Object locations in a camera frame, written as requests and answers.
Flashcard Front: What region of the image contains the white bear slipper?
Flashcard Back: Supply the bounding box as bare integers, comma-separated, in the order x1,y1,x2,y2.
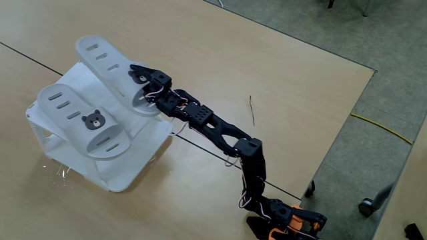
36,83,133,161
75,35,164,118

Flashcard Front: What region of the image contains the white open-sided plastic box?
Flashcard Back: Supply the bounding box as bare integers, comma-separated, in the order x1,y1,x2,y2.
25,59,173,193

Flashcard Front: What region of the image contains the black caster wheel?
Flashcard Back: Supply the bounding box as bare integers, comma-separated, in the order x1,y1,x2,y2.
304,179,316,198

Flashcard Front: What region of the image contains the grey caster wheel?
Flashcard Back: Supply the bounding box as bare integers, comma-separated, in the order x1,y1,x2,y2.
358,197,376,217

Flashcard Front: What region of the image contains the grey table leg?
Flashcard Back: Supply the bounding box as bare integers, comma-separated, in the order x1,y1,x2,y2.
372,181,396,211

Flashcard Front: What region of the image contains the black floor object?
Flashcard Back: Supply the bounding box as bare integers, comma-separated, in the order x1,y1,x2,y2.
404,222,425,240

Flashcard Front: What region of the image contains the thin metal wire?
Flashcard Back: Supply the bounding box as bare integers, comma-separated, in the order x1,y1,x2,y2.
248,95,256,127

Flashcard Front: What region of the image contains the yellow floor cable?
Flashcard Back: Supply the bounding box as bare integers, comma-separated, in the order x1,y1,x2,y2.
350,112,414,146

